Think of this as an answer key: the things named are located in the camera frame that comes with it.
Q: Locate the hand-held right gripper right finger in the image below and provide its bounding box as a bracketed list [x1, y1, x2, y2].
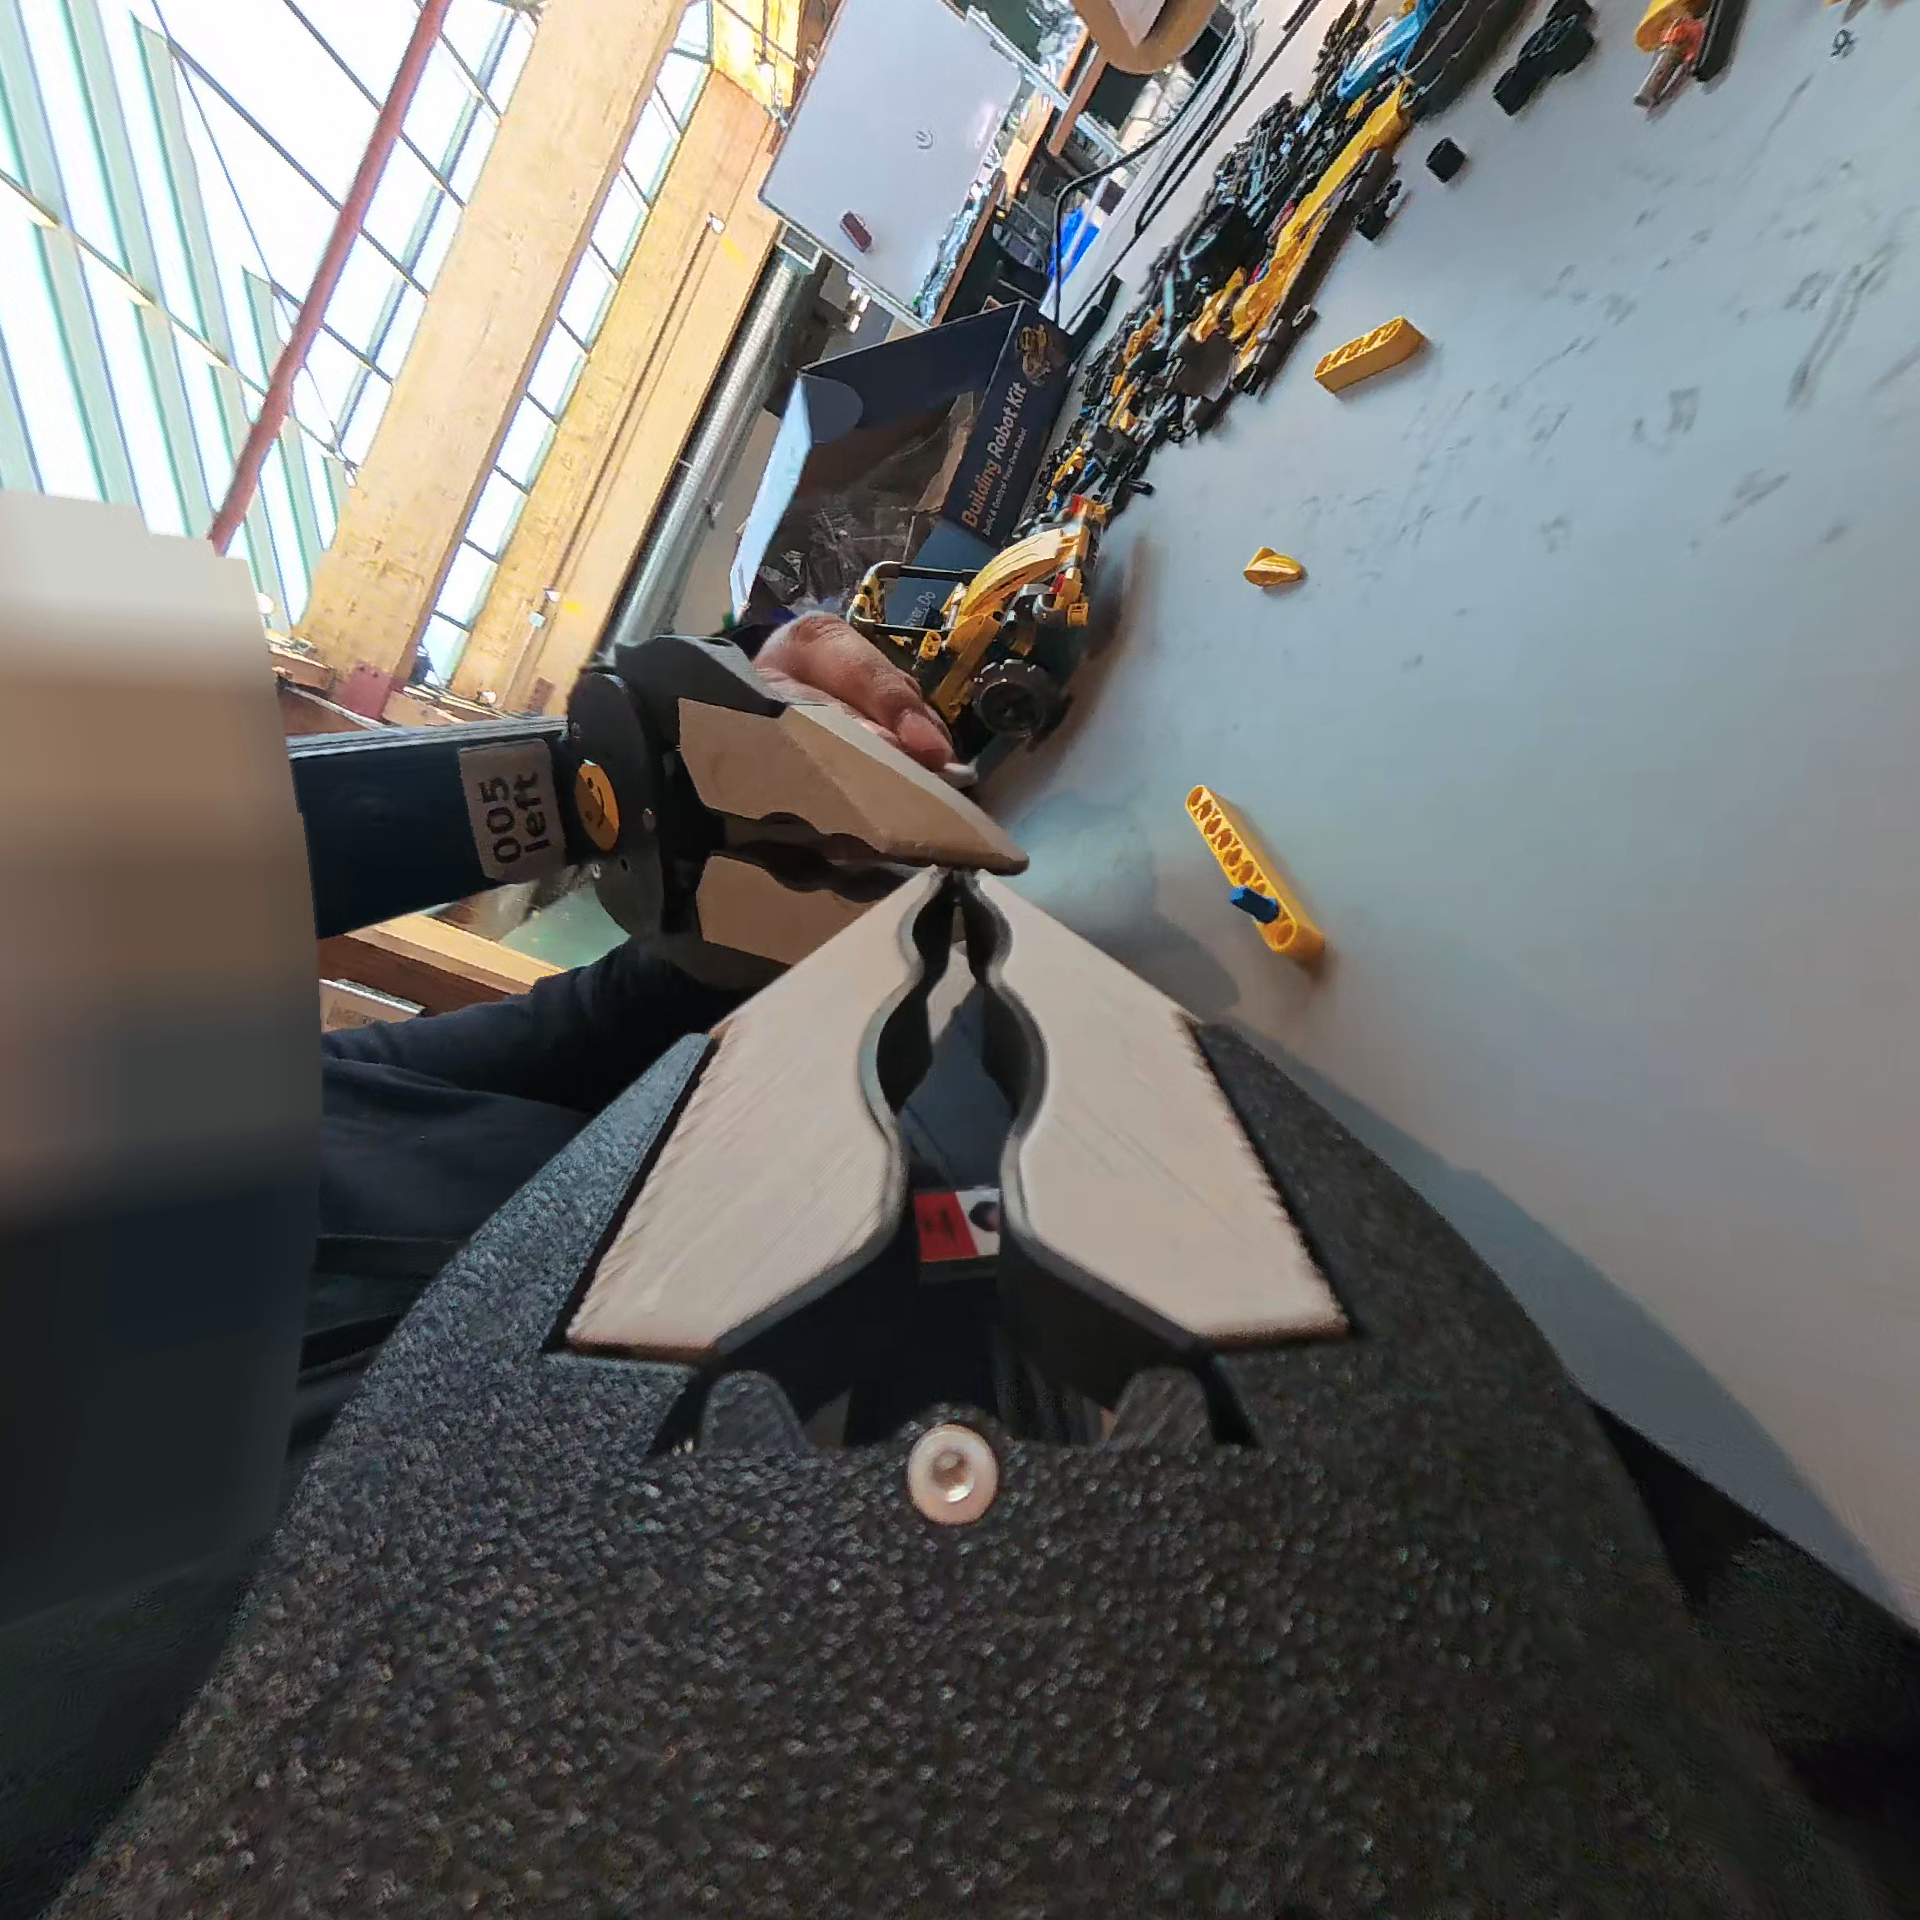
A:
[959, 872, 1353, 1419]

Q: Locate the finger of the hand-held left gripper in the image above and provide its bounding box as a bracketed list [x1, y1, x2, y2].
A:
[676, 695, 1031, 879]
[695, 844, 945, 995]

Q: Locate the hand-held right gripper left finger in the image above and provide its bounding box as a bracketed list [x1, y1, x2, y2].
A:
[566, 867, 962, 1368]

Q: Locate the yellow brick toy car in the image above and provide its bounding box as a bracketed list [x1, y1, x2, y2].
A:
[843, 517, 1107, 750]

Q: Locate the long yellow brick beam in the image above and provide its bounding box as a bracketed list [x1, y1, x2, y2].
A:
[1180, 783, 1328, 964]

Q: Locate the person's left forearm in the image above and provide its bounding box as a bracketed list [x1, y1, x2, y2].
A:
[319, 938, 750, 1204]

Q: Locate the grey desk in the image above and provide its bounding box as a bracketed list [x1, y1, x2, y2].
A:
[959, 0, 1920, 1629]

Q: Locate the person's left hand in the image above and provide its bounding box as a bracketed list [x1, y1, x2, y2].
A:
[748, 613, 962, 781]

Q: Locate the badge card holder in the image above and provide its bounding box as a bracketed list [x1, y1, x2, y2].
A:
[910, 1185, 1010, 1285]

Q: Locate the blue cardboard kit box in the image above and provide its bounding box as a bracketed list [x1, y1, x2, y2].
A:
[730, 300, 1083, 631]

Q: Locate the person's dark clothing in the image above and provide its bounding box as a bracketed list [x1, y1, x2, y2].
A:
[290, 1111, 1083, 1449]

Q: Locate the rolling whiteboard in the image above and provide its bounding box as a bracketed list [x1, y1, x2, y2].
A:
[758, 0, 1026, 325]

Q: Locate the pile of small brick parts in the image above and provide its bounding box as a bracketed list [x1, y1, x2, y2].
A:
[1043, 0, 1599, 513]

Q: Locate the short yellow brick beam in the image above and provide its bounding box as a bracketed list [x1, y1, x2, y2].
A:
[1314, 319, 1427, 396]

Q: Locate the silver ventilation duct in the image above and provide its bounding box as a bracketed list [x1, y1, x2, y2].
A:
[606, 245, 819, 655]

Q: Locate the black power cable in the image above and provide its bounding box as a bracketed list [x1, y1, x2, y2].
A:
[1048, 0, 1263, 325]

